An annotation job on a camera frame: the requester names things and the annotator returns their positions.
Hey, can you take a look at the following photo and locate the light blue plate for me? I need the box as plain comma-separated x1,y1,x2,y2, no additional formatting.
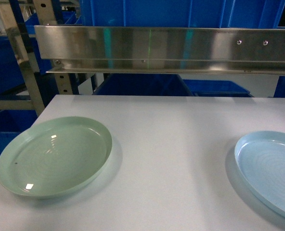
234,131,285,218

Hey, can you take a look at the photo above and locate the large blue bin upper left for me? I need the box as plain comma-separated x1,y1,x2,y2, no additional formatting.
0,37,24,94

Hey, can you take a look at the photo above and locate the steel shelf rack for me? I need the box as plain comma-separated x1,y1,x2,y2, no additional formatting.
0,0,285,116

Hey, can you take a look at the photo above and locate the blue bin behind table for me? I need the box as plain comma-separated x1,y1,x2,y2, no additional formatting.
183,79,252,97
93,73,193,96

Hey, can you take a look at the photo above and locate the green plate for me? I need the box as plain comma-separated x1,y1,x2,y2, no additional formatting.
0,116,113,199

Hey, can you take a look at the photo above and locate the large blue bin on shelf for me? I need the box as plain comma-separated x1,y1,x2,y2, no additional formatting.
79,0,285,29

